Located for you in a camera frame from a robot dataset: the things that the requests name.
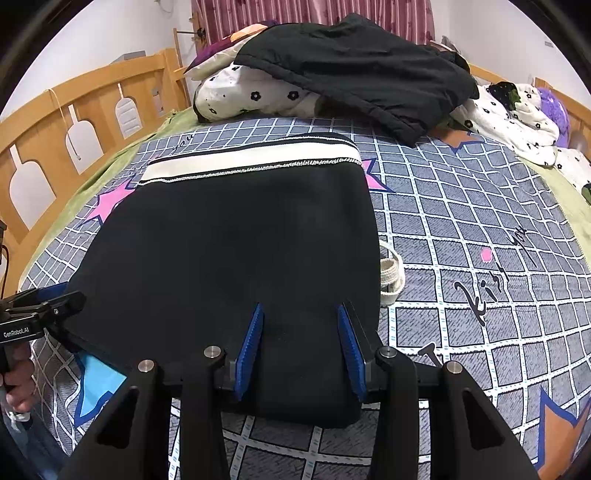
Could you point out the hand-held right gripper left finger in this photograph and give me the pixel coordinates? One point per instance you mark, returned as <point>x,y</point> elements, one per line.
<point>247,346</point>

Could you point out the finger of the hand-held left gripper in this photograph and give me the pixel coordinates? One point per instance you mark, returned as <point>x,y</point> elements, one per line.
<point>67,302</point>

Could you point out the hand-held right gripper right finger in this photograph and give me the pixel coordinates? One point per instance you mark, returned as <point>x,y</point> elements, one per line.
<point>351,350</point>

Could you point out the black pants with white stripe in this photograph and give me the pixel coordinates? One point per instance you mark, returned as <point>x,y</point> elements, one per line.
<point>231,254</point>

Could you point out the person's left hand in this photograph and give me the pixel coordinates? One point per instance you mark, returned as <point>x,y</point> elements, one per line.
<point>18,378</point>

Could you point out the grey checked star bed sheet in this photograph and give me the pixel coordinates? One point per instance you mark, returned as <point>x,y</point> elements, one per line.
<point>461,221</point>

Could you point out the white floral quilt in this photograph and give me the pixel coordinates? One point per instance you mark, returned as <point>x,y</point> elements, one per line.
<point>249,97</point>

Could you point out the wooden rack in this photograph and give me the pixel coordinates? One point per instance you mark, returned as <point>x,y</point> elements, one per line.
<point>182,55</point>

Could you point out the black padded garment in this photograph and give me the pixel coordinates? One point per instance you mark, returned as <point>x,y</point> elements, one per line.
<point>360,69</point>

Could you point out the purple and orange pillow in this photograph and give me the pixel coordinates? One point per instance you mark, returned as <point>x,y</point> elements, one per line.
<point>217,53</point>

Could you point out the purple plush toy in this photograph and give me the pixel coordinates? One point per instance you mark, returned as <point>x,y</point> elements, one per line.
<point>556,113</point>

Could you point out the pink patterned curtain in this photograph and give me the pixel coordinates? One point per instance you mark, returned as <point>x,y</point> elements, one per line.
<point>300,16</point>

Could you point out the wooden bed frame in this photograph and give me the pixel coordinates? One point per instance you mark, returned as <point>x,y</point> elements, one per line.
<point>46,134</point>

